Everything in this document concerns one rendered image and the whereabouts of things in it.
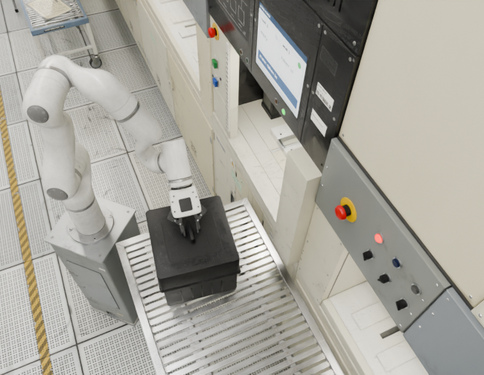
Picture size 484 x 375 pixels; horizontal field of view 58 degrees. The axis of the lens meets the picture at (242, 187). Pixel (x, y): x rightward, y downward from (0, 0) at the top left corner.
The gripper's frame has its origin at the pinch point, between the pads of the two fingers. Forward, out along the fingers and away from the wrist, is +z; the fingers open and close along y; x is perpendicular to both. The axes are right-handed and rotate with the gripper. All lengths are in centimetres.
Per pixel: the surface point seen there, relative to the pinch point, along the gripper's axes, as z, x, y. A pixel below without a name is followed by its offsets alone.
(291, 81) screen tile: -43, -32, 34
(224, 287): 27.0, 6.5, 8.5
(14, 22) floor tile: -153, 300, -103
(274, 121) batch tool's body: -29, 53, 52
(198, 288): 23.3, 2.7, -1.3
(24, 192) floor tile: -11, 157, -93
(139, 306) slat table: 27.9, 11.1, -24.0
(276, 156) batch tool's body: -14, 38, 46
